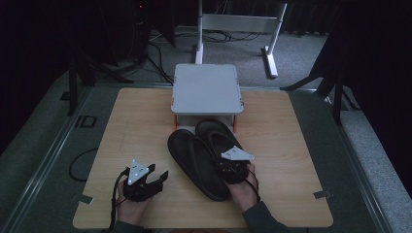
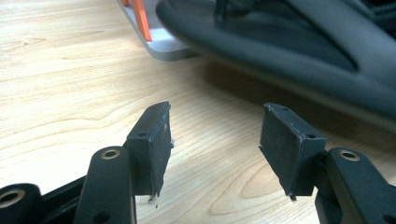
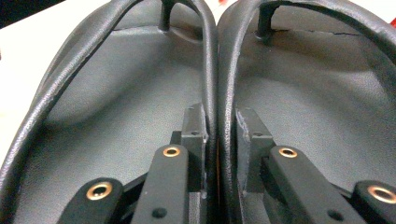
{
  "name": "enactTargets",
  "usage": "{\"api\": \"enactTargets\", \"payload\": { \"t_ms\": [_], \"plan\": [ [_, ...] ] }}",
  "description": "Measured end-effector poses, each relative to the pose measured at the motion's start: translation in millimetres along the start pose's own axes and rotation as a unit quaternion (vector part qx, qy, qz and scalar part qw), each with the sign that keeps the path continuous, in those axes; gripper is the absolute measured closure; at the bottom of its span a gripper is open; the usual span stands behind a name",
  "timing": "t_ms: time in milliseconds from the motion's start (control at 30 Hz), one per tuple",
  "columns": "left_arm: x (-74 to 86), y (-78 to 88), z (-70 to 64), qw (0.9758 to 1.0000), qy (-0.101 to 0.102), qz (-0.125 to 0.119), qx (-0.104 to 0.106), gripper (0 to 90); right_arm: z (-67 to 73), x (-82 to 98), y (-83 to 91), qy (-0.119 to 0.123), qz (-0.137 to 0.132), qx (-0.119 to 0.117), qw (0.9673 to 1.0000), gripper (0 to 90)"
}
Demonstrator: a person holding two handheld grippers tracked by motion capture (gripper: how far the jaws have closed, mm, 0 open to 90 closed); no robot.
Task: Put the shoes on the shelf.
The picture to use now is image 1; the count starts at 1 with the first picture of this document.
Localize grey shoe rack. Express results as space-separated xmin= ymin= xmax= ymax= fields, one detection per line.
xmin=170 ymin=62 xmax=245 ymax=135

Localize black slipper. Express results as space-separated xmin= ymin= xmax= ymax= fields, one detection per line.
xmin=194 ymin=118 xmax=251 ymax=173
xmin=167 ymin=128 xmax=231 ymax=202

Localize person's left hand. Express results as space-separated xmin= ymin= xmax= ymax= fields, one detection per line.
xmin=116 ymin=179 xmax=154 ymax=225

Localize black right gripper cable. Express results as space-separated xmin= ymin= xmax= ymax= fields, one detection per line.
xmin=243 ymin=164 xmax=262 ymax=204

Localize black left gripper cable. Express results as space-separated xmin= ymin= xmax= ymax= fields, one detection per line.
xmin=107 ymin=168 xmax=131 ymax=233

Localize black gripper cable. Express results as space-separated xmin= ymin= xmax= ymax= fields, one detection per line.
xmin=243 ymin=164 xmax=262 ymax=204
xmin=107 ymin=168 xmax=131 ymax=233

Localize grey tape piece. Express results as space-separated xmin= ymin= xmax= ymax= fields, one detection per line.
xmin=312 ymin=189 xmax=332 ymax=200
xmin=77 ymin=192 xmax=95 ymax=206

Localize black floor cable loop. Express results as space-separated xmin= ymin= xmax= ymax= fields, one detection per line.
xmin=68 ymin=147 xmax=99 ymax=183

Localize white metal stand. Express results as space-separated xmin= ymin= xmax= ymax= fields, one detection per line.
xmin=194 ymin=0 xmax=289 ymax=80

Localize black tripod stand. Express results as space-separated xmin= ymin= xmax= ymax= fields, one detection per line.
xmin=65 ymin=38 xmax=134 ymax=117
xmin=279 ymin=30 xmax=362 ymax=127

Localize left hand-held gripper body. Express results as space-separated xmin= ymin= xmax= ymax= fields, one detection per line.
xmin=121 ymin=158 xmax=163 ymax=203

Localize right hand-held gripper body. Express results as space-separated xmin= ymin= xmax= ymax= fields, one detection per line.
xmin=216 ymin=145 xmax=256 ymax=184

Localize person's right hand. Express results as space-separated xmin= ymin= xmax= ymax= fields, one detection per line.
xmin=225 ymin=163 xmax=260 ymax=214

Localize black floor cables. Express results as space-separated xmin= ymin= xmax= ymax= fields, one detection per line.
xmin=141 ymin=28 xmax=264 ymax=86

